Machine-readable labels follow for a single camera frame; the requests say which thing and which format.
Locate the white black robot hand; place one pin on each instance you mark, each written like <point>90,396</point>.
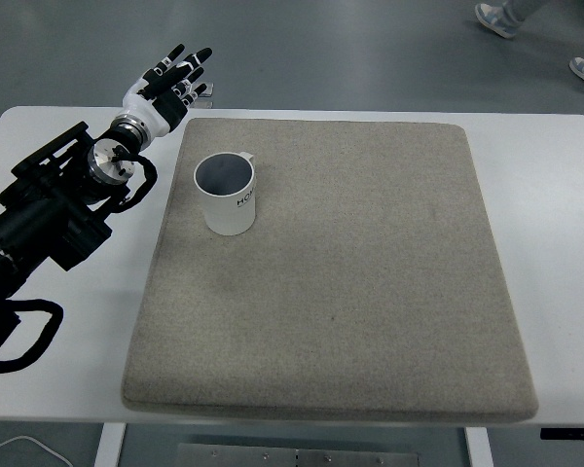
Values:
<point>148,109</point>

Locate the white cup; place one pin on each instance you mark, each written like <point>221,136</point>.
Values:
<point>229,216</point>

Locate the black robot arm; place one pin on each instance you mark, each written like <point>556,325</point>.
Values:
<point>34,219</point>

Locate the metal floor socket cover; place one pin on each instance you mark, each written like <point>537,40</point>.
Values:
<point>209,89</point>
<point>204,104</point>

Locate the beige fabric mat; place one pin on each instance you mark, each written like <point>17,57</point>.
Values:
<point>345,316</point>

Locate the white table leg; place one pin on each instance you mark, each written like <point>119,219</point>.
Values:
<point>478,447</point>
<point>109,445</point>

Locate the grey metal plate with screws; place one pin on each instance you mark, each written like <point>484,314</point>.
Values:
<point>297,457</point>

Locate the black table control panel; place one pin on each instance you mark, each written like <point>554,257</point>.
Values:
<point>572,434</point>

